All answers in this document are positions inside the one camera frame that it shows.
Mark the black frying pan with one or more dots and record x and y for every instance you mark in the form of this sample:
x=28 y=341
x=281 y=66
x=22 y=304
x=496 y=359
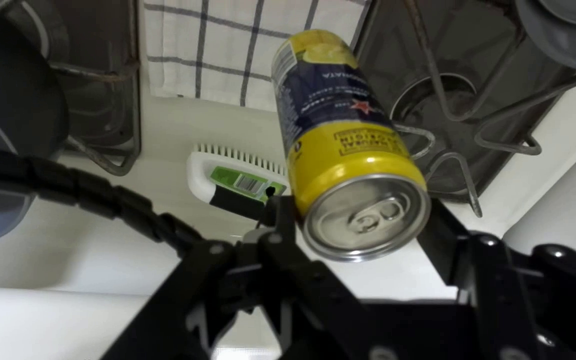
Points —
x=568 y=32

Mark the white black checkered towel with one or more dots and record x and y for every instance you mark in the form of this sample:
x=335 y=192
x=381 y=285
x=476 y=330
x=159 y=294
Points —
x=228 y=46

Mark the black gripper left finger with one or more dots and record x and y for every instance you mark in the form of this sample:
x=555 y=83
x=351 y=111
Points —
x=268 y=287

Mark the white gas stove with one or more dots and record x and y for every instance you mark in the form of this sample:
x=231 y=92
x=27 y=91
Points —
x=169 y=132

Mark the black burner grate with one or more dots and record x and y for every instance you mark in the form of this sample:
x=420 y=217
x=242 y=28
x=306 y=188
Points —
x=133 y=101

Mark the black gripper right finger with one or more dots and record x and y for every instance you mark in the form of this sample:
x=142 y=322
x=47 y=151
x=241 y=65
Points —
x=521 y=300

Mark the dark blue saucepan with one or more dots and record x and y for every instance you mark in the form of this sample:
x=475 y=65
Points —
x=8 y=101

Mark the white green dish brush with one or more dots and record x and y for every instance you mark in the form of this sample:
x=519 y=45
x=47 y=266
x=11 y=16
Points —
x=235 y=163

